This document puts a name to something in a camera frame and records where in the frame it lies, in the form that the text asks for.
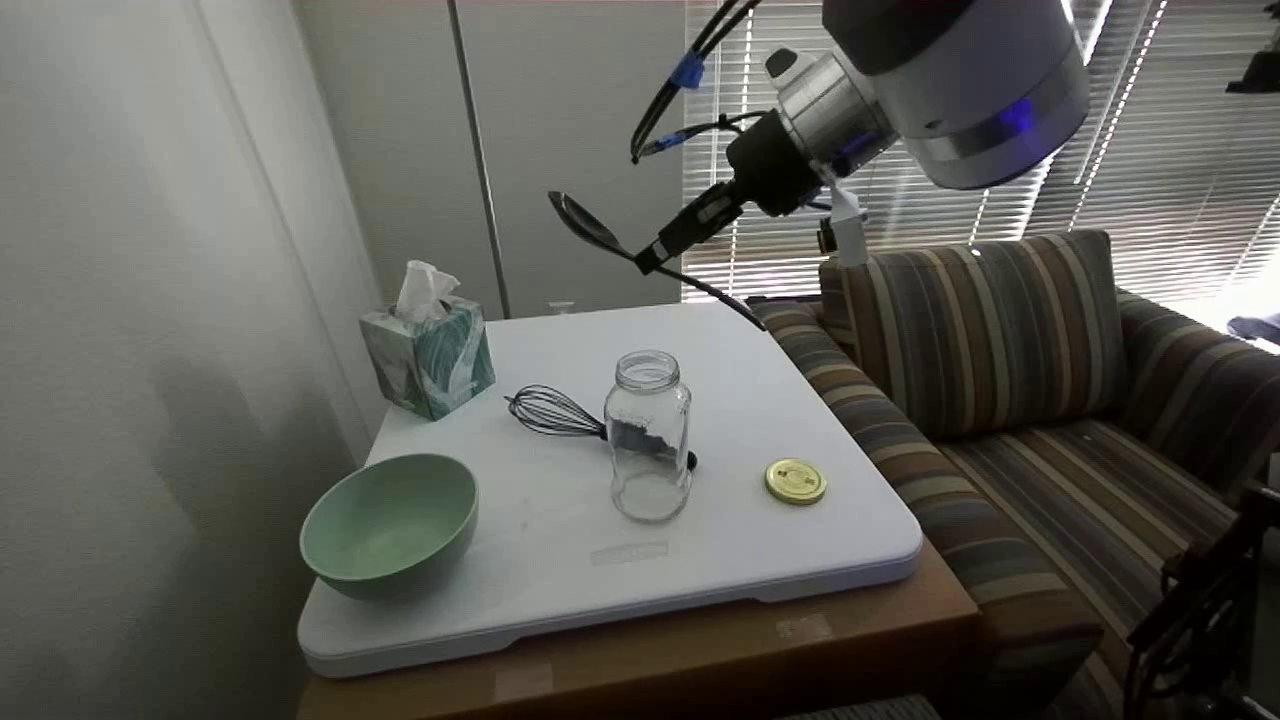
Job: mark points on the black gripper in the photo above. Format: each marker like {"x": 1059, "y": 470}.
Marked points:
{"x": 767, "y": 171}

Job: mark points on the black plastic spoon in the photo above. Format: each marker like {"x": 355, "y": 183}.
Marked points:
{"x": 592, "y": 230}

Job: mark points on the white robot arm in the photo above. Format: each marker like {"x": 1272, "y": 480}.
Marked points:
{"x": 975, "y": 90}

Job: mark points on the clear glass jar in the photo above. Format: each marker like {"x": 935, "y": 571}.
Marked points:
{"x": 649, "y": 395}

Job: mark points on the gold jar lid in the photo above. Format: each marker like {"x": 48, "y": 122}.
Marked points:
{"x": 792, "y": 480}

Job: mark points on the green patterned tissue box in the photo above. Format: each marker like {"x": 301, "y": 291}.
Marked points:
{"x": 431, "y": 349}

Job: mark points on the striped sofa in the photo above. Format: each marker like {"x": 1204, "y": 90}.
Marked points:
{"x": 1059, "y": 439}

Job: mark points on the white window blinds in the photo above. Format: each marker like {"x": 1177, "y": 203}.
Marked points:
{"x": 1158, "y": 127}

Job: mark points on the light green bowl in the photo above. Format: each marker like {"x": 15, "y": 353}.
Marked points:
{"x": 393, "y": 520}

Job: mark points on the black wire whisk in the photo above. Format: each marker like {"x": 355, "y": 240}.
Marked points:
{"x": 548, "y": 409}

